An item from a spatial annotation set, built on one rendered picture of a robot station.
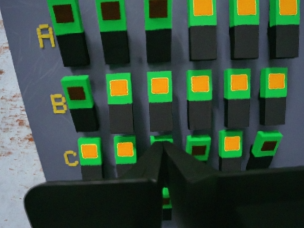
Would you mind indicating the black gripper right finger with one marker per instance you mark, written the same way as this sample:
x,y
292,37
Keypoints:
x,y
207,202

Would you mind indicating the grey switch panel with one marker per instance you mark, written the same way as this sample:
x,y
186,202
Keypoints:
x,y
164,78

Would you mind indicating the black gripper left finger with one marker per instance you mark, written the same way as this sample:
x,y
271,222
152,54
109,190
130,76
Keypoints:
x,y
102,203

